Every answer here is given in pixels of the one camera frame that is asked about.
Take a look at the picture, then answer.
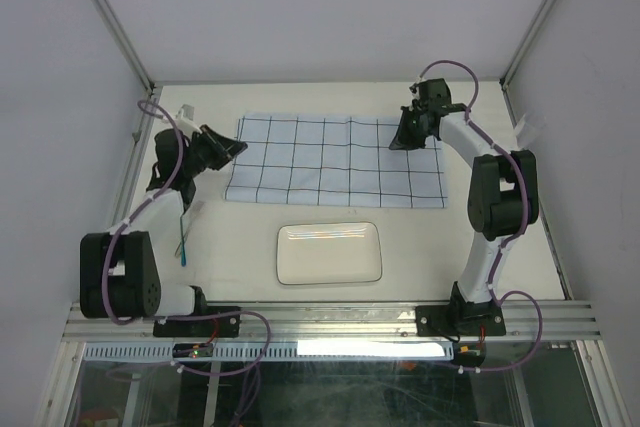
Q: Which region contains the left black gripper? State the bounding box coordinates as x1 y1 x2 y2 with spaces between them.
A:
182 125 246 177

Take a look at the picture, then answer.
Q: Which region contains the blue checkered cloth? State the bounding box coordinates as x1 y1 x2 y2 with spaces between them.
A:
224 113 448 209

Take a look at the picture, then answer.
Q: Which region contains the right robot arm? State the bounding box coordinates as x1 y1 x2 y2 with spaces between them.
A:
389 79 539 334

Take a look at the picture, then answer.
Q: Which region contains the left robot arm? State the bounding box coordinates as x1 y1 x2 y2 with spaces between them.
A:
80 125 248 336

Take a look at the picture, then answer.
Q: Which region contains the white rectangular plate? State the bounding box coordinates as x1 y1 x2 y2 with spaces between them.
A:
276 222 383 286

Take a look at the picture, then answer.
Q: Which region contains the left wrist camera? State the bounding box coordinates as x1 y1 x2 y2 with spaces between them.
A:
174 104 200 136

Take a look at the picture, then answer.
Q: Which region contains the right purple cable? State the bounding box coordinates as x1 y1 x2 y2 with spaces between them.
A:
419 59 545 374

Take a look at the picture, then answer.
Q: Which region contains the purple cable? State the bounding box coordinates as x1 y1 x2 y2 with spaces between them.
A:
101 99 274 427
419 59 545 374

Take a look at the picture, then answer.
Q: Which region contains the spoon with blue handle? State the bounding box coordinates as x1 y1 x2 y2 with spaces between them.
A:
174 200 205 267

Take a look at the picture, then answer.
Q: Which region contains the left aluminium frame post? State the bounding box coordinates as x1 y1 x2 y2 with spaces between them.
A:
91 0 155 94

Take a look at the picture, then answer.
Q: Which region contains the aluminium frame post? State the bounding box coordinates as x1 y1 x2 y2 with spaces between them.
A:
499 0 587 91
91 0 155 94

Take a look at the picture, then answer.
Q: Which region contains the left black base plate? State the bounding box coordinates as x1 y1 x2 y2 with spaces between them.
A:
153 306 241 340

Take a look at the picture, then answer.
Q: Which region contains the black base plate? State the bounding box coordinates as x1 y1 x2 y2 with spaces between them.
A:
153 306 241 340
415 302 506 338

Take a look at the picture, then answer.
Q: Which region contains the white slotted cable duct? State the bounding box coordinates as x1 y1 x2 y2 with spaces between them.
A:
84 340 454 363

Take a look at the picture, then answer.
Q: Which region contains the right aluminium frame post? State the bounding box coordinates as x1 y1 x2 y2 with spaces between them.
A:
499 0 587 91

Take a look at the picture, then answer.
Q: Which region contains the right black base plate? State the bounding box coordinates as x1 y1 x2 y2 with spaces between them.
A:
415 302 506 338

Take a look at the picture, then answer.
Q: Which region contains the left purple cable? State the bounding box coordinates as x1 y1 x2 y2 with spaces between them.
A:
101 99 274 427

